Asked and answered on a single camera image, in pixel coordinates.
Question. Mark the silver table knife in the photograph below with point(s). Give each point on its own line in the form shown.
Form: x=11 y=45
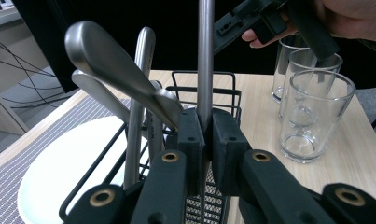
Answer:
x=206 y=56

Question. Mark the black curtain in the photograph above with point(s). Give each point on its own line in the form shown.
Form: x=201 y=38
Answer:
x=176 y=31

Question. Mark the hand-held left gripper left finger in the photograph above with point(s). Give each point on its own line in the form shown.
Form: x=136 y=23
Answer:
x=192 y=140

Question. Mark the white round plate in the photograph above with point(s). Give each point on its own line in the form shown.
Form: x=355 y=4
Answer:
x=67 y=161

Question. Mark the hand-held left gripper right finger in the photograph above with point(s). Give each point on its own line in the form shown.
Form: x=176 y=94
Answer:
x=229 y=143

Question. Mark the clear drinking glass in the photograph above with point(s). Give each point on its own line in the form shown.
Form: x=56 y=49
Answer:
x=280 y=71
x=303 y=60
x=316 y=124

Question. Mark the striped grey placemat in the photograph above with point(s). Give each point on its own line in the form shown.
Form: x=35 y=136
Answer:
x=5 y=193

